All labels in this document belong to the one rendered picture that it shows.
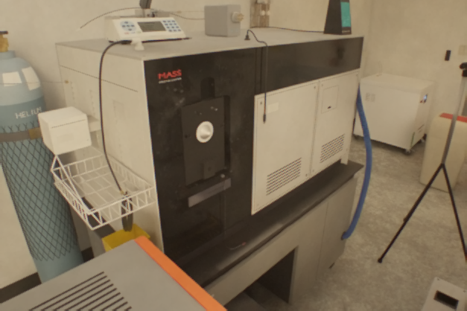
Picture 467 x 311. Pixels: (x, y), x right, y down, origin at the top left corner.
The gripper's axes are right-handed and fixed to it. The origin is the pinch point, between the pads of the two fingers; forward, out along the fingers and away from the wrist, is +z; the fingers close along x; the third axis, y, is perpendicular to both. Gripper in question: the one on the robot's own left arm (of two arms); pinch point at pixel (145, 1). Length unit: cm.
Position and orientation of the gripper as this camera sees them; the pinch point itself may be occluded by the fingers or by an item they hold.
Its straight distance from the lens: 107.5
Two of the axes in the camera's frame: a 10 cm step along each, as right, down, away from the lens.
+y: -5.0, -7.9, 3.6
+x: -7.8, 2.3, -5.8
